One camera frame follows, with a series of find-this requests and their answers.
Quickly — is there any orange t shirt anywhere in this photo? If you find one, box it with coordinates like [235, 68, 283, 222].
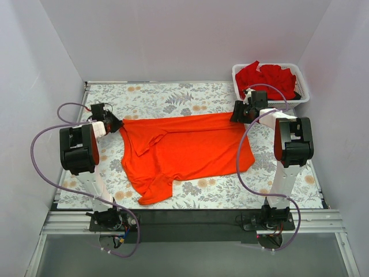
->
[120, 113, 255, 205]

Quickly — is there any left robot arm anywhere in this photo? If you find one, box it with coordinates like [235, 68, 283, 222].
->
[59, 103, 123, 231]

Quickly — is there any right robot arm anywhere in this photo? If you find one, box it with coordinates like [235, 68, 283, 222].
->
[231, 89, 314, 231]

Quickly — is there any red shirts pile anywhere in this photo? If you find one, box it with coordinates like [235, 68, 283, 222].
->
[235, 61, 296, 100]

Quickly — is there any black garment in basket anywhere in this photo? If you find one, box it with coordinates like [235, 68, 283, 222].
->
[292, 91, 302, 100]

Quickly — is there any white plastic basket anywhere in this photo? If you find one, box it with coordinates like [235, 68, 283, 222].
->
[232, 61, 310, 108]

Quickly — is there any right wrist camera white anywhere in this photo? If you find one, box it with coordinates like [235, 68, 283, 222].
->
[243, 88, 254, 105]

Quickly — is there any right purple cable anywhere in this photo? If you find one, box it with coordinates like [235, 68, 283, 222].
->
[236, 83, 302, 251]

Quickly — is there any purple cable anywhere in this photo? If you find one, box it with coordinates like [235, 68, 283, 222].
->
[30, 102, 142, 258]
[236, 83, 302, 251]

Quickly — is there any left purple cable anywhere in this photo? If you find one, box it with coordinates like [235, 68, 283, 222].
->
[30, 102, 142, 258]

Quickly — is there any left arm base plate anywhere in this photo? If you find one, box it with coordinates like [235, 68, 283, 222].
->
[85, 209, 140, 232]

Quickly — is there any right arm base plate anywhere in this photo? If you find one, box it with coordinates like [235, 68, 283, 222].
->
[235, 211, 296, 231]

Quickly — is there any aluminium frame rail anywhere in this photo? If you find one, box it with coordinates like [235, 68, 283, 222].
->
[42, 209, 346, 234]

